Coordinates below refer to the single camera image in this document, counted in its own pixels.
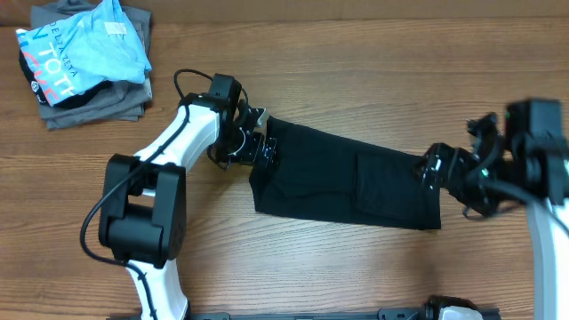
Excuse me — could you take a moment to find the folded black shirt in pile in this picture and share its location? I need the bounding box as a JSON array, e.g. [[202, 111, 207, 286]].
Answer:
[[19, 52, 112, 109]]

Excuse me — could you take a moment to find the folded grey shirt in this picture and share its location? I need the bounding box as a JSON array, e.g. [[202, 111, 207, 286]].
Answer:
[[30, 0, 152, 130]]

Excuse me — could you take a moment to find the light blue printed shirt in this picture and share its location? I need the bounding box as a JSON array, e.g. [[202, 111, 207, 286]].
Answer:
[[16, 0, 151, 101]]

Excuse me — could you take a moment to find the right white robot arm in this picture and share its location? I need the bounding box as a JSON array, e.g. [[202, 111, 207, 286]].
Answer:
[[416, 112, 568, 319]]

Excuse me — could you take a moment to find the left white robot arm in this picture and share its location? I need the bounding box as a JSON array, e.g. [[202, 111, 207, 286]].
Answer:
[[97, 93, 276, 319]]

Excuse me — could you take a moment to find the black t-shirt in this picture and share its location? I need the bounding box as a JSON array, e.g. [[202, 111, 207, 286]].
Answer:
[[249, 117, 441, 230]]

